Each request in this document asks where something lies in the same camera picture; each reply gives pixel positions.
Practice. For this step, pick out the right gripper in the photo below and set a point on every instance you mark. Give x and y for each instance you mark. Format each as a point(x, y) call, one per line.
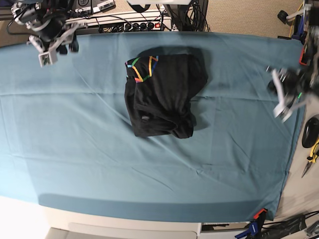
point(55, 31)

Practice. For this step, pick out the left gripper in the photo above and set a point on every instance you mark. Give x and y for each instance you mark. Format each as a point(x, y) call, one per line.
point(291, 86)

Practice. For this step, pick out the dark grey T-shirt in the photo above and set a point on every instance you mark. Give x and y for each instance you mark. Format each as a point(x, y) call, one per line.
point(158, 92)

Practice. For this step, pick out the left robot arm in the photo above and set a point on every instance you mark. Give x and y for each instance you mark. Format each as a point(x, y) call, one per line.
point(309, 9)

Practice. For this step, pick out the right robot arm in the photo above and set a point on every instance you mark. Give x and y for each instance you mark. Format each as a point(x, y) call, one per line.
point(24, 11)

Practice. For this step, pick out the orange black clamp top right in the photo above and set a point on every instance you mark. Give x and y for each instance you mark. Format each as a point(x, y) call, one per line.
point(304, 58)

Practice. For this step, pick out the black computer mouse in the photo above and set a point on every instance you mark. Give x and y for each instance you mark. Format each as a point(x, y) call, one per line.
point(311, 132)

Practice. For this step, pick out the blue clamp top right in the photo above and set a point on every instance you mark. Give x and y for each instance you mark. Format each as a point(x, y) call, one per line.
point(298, 30)

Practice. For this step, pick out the black caster wheel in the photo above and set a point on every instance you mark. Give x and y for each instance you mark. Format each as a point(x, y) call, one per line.
point(282, 16)

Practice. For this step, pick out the black power strip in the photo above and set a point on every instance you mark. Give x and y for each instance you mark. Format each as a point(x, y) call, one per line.
point(143, 26)

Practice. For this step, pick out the teal table cloth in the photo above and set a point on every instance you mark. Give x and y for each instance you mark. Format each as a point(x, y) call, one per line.
point(66, 140)

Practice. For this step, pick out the blue orange clamp bottom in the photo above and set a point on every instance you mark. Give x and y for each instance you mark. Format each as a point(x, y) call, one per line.
point(255, 226)

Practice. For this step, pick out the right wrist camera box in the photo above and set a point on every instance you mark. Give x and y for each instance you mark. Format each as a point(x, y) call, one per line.
point(47, 58)

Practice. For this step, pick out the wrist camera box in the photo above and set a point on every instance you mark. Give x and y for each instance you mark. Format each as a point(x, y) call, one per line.
point(282, 112)
point(47, 58)

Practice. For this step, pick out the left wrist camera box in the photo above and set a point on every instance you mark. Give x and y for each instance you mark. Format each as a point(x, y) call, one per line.
point(282, 112)

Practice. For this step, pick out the yellow handled pliers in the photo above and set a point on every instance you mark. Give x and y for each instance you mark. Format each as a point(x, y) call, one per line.
point(312, 158)

